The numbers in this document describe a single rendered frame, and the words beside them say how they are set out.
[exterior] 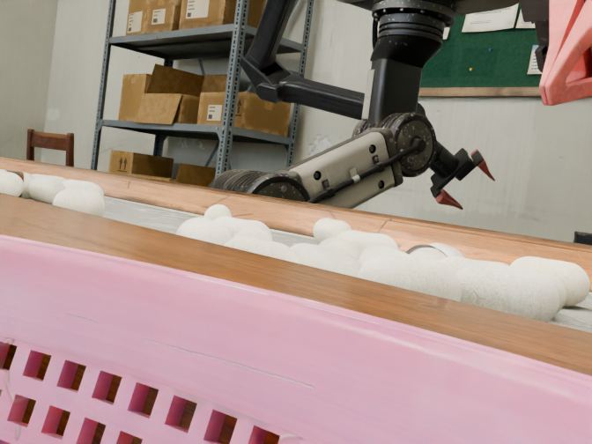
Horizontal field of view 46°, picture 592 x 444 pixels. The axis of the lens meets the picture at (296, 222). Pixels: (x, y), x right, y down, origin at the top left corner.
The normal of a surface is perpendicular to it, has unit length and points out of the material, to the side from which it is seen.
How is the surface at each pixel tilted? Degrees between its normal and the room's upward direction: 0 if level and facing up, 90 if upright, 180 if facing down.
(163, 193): 45
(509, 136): 90
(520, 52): 90
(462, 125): 90
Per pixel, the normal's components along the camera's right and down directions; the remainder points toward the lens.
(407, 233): -0.40, -0.73
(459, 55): -0.69, -0.05
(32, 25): 0.70, 0.12
